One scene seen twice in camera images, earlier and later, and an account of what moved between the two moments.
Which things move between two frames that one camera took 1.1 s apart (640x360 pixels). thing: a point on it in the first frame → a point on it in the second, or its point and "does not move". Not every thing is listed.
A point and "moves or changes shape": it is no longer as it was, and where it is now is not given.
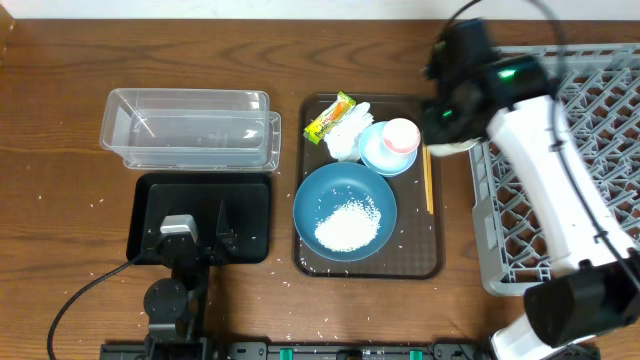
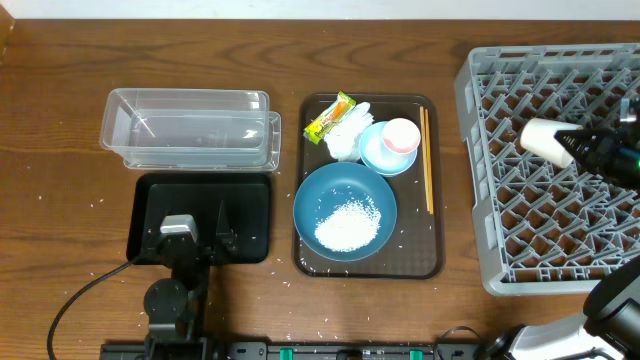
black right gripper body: [448, 122] → [625, 160]
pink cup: [401, 135] does not move
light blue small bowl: [378, 158] does not move
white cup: [448, 148] moves or changes shape
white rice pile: [349, 226] does not move
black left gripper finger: [222, 225] does not move
